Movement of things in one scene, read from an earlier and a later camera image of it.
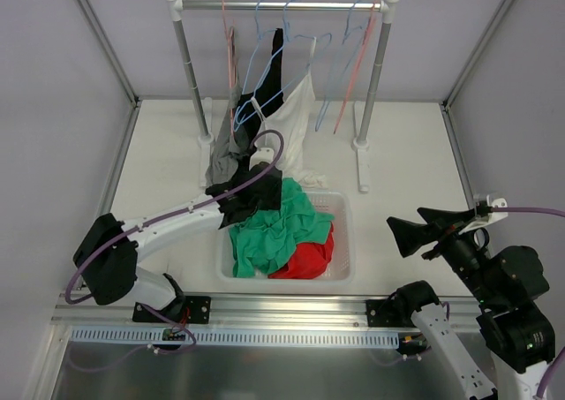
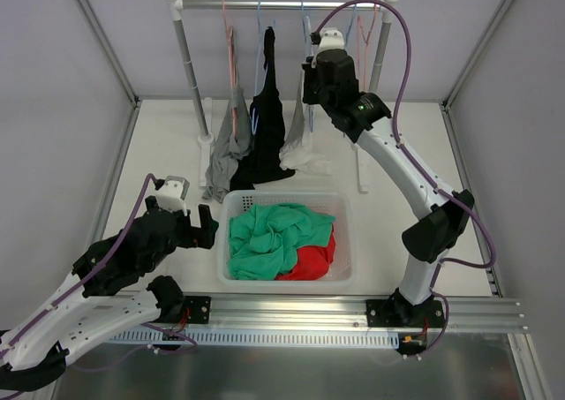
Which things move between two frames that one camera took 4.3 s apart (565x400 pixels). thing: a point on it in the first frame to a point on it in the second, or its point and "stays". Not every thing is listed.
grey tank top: [230, 148] stays
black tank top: [268, 92] to [266, 160]
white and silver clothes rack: [206, 141] stays
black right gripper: [440, 237] to [310, 89]
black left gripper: [268, 181] to [191, 230]
